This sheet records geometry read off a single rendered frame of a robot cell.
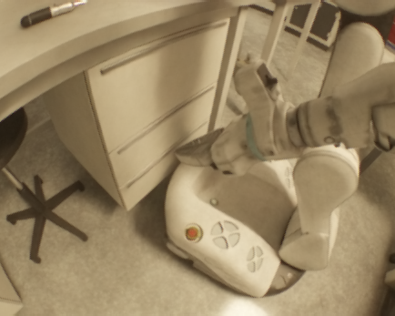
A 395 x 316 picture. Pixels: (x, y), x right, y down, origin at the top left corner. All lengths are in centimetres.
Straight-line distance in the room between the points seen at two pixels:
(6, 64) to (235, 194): 78
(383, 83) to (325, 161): 28
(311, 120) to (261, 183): 68
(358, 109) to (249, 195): 69
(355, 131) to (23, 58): 41
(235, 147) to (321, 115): 12
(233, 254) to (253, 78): 55
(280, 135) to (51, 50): 32
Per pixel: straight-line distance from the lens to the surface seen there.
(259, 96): 26
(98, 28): 38
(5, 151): 69
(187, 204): 74
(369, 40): 42
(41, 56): 35
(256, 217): 84
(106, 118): 54
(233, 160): 30
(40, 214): 116
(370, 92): 24
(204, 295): 104
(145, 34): 51
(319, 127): 26
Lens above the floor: 102
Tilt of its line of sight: 52 degrees down
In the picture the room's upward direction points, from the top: 10 degrees clockwise
